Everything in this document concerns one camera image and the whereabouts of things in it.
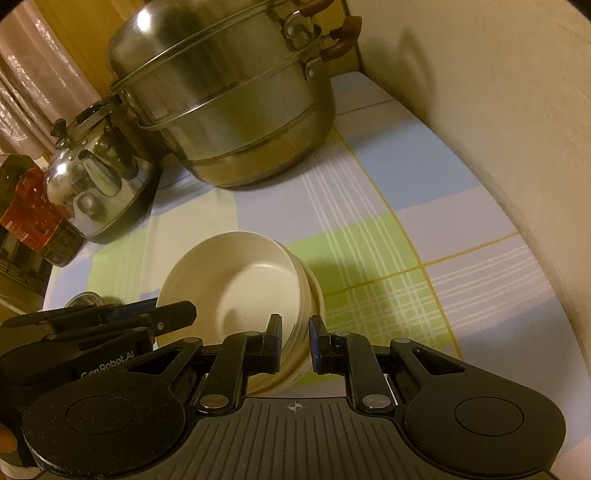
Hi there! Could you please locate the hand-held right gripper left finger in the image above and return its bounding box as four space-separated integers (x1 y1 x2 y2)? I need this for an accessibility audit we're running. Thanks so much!
129 314 283 415

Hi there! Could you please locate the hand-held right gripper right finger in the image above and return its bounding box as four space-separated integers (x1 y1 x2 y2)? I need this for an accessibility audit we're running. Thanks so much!
308 315 468 414

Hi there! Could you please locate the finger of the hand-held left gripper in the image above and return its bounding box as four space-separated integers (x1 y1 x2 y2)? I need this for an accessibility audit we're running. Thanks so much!
44 301 198 344
0 299 158 330

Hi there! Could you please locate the wide stainless steel basin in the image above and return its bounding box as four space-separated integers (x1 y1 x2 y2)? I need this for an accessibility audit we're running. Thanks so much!
65 292 102 308

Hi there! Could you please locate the beige plastic bowl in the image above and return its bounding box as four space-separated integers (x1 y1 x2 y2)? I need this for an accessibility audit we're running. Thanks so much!
156 231 328 397

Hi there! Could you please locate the person's left hand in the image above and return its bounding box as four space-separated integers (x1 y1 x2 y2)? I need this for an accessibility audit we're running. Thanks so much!
0 422 19 457

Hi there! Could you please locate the cooking oil bottle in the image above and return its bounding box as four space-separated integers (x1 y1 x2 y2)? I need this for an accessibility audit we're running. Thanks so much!
0 154 84 268

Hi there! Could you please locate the stainless steel kettle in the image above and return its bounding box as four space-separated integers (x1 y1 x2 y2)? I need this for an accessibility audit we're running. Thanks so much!
44 95 155 244

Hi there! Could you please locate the pastel checked tablecloth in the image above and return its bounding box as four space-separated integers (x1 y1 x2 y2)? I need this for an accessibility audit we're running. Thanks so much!
44 69 583 480

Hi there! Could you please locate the stainless steel steamer pot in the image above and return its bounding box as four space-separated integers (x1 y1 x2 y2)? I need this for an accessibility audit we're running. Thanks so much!
105 0 363 188

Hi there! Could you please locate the beige patterned curtain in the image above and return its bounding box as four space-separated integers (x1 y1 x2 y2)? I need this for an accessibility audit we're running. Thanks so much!
0 0 116 158

